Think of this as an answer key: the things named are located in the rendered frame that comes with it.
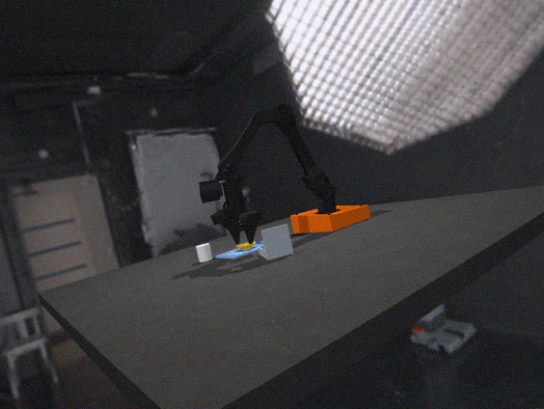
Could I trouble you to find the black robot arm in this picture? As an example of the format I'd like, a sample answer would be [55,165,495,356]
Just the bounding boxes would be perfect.
[199,103,340,225]

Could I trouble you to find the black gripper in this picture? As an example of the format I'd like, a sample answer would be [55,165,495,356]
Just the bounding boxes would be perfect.
[221,195,262,244]

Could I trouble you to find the yellow plate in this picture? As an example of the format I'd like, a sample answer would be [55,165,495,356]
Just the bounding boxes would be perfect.
[236,241,256,251]

